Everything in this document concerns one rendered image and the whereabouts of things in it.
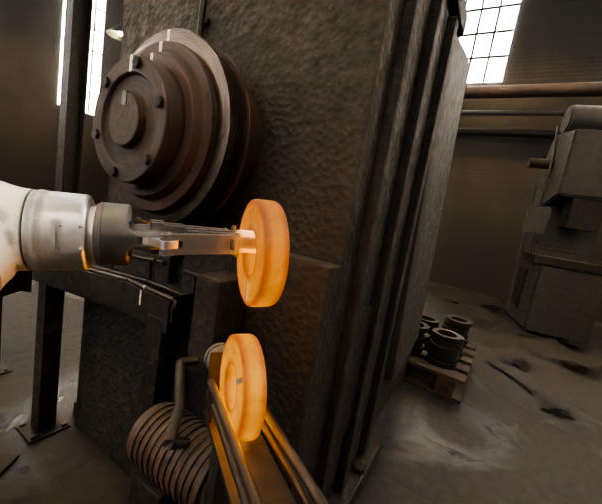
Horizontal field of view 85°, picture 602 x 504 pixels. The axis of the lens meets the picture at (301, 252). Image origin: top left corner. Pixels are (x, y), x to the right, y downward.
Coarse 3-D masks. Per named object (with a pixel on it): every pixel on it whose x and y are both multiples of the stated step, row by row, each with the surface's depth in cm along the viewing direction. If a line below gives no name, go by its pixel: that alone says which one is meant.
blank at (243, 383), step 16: (240, 336) 50; (224, 352) 55; (240, 352) 46; (256, 352) 47; (224, 368) 54; (240, 368) 46; (256, 368) 45; (224, 384) 53; (240, 384) 45; (256, 384) 44; (224, 400) 52; (240, 400) 44; (256, 400) 44; (240, 416) 44; (256, 416) 44; (240, 432) 44; (256, 432) 45
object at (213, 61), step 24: (144, 48) 83; (192, 48) 75; (216, 72) 71; (216, 96) 71; (240, 96) 75; (240, 120) 74; (216, 144) 72; (240, 144) 75; (216, 168) 72; (120, 192) 91; (216, 192) 77; (144, 216) 86; (168, 216) 81; (192, 216) 82
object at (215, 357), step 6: (210, 354) 56; (216, 354) 56; (222, 354) 57; (210, 360) 56; (216, 360) 56; (210, 366) 56; (216, 366) 57; (210, 372) 56; (216, 372) 57; (210, 378) 56; (216, 378) 57; (216, 384) 57; (204, 408) 57
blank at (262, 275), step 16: (256, 208) 45; (272, 208) 43; (256, 224) 44; (272, 224) 41; (256, 240) 44; (272, 240) 41; (288, 240) 42; (240, 256) 52; (256, 256) 44; (272, 256) 40; (288, 256) 41; (240, 272) 51; (256, 272) 43; (272, 272) 41; (240, 288) 51; (256, 288) 43; (272, 288) 42; (256, 304) 44; (272, 304) 45
